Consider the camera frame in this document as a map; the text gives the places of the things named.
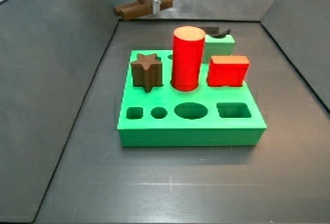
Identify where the brown star peg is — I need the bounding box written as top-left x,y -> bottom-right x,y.
130,53 -> 164,93

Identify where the black curved regrasp stand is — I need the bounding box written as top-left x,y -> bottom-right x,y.
202,27 -> 232,39

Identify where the red rectangular block peg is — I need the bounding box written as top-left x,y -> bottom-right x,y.
206,55 -> 250,87

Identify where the green shape-sorter fixture block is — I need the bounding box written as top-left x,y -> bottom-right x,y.
118,50 -> 268,147

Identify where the brown square-circle forked object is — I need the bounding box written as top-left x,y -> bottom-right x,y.
114,0 -> 173,20

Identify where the red cylinder peg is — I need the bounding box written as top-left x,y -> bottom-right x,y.
172,26 -> 206,92

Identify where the green arch peg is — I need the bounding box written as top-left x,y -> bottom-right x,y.
202,35 -> 236,64

